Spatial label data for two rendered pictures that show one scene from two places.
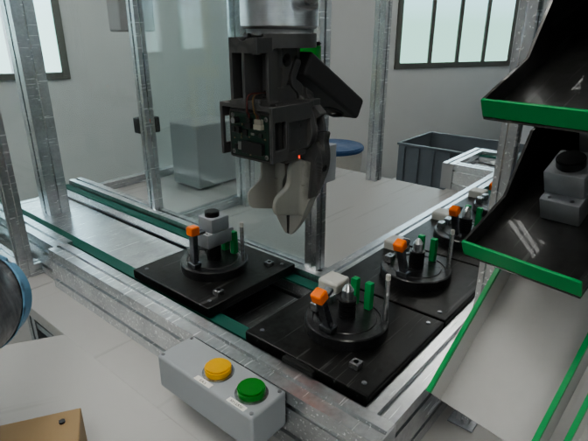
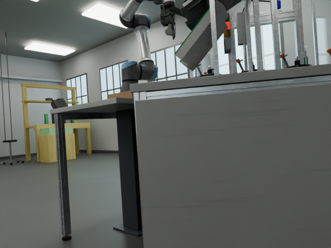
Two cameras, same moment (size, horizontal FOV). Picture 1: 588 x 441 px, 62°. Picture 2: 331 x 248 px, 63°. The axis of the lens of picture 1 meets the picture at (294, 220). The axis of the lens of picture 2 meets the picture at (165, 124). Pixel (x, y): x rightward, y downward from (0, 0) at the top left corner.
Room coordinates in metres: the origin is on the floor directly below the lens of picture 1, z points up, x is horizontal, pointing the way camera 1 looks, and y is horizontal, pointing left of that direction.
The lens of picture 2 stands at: (-0.33, -1.38, 0.71)
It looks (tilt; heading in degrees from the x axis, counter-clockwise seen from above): 0 degrees down; 62
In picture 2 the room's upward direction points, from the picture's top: 4 degrees counter-clockwise
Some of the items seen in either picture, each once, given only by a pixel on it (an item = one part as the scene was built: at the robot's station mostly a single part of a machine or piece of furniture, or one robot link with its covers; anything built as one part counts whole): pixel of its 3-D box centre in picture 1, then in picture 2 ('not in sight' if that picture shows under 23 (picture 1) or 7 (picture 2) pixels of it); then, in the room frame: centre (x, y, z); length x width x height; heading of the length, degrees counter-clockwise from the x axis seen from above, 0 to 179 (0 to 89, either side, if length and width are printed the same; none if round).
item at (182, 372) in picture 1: (219, 388); not in sight; (0.59, 0.11, 0.93); 0.21 x 0.07 x 0.06; 50
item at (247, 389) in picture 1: (251, 391); not in sight; (0.55, 0.06, 0.96); 0.04 x 0.04 x 0.02
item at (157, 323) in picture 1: (177, 332); not in sight; (0.77, 0.22, 0.91); 0.89 x 0.06 x 0.11; 50
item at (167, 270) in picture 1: (214, 269); not in sight; (0.92, 0.17, 0.96); 0.24 x 0.24 x 0.02; 50
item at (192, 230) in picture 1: (196, 243); not in sight; (0.89, 0.19, 1.04); 0.04 x 0.02 x 0.08; 140
